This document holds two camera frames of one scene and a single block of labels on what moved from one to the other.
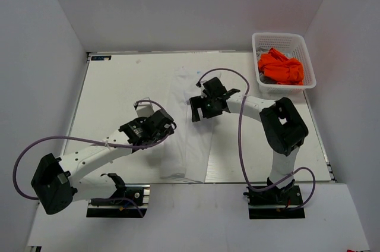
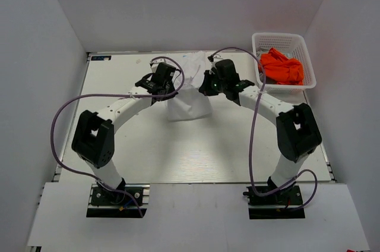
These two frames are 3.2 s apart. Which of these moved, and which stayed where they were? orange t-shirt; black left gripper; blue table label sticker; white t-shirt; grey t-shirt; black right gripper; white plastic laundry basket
Moved: black left gripper; white t-shirt; black right gripper
Stayed: white plastic laundry basket; grey t-shirt; blue table label sticker; orange t-shirt
